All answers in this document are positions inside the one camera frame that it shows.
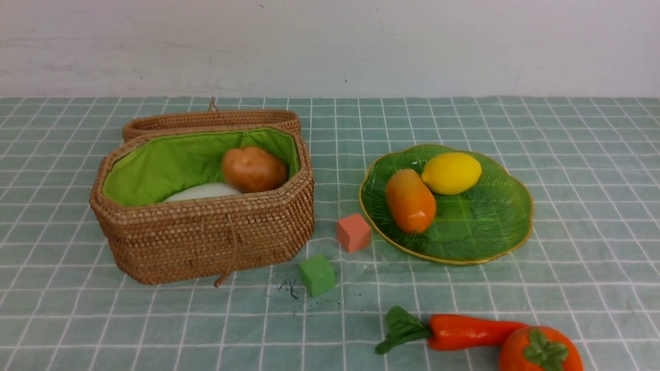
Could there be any brown potato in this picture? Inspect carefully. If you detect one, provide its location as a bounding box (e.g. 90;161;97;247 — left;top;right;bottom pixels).
221;146;289;193

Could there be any yellow lemon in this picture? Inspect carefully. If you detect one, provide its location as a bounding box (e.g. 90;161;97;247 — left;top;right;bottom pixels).
421;151;482;195

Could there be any orange carrot with leaves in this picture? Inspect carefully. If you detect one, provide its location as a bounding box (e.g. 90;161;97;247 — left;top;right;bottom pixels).
374;306;528;355

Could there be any orange mango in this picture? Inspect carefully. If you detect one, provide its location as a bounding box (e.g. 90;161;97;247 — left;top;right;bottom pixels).
386;168;437;234

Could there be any orange persimmon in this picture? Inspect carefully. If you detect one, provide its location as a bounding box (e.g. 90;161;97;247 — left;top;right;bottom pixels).
498;326;584;370

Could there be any pink foam cube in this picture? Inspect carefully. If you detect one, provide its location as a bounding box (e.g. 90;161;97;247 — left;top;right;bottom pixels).
336;213;372;254

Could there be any green foam cube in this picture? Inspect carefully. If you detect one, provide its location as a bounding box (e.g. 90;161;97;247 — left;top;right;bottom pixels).
299;254;336;297

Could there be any green glass plate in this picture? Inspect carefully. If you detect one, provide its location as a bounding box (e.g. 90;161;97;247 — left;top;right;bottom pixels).
359;144;534;265

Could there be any woven wicker basket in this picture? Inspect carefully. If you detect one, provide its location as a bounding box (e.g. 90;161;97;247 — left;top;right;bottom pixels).
89;124;315;285

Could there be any woven basket lid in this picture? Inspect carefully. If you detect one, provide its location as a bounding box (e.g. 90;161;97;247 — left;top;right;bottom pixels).
122;98;302;142

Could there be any white radish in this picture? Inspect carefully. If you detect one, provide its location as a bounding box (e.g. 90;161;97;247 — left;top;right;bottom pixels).
163;182;242;203

